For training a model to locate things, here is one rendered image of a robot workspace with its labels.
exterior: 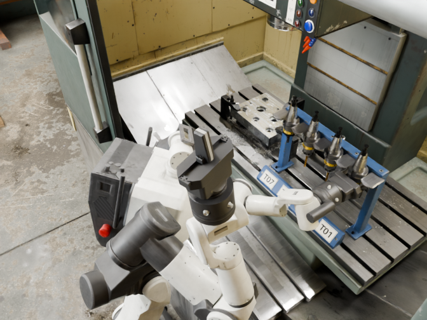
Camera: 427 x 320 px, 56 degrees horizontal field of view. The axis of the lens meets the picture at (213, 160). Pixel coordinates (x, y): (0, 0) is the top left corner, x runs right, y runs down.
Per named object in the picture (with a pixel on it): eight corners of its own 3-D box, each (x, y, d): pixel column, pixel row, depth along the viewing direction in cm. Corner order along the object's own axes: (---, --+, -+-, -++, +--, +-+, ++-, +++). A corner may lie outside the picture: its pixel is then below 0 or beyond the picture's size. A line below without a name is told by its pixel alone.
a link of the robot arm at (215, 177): (161, 168, 69) (173, 210, 77) (204, 193, 64) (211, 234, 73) (208, 127, 75) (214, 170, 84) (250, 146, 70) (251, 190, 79)
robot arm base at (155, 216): (135, 284, 95) (99, 253, 94) (146, 260, 108) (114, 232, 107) (178, 241, 93) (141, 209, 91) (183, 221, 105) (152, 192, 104)
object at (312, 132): (320, 134, 148) (323, 120, 144) (312, 140, 146) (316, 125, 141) (311, 129, 151) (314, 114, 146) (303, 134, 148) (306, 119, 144)
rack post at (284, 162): (277, 173, 179) (286, 120, 159) (270, 166, 182) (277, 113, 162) (294, 164, 183) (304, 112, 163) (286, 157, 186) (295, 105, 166)
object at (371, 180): (370, 190, 130) (370, 189, 130) (357, 181, 133) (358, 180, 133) (384, 181, 133) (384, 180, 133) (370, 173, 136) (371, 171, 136)
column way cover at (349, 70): (366, 134, 199) (400, 37, 164) (299, 90, 227) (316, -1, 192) (373, 130, 201) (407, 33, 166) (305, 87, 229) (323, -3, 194)
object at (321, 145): (320, 153, 143) (321, 152, 143) (309, 145, 146) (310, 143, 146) (333, 146, 146) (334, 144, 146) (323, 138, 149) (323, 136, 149)
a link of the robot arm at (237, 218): (201, 225, 74) (208, 256, 82) (251, 200, 77) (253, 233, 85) (176, 185, 81) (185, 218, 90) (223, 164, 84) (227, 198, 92)
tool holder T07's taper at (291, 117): (299, 120, 154) (302, 106, 150) (290, 124, 153) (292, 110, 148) (292, 114, 157) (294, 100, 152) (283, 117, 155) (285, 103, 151)
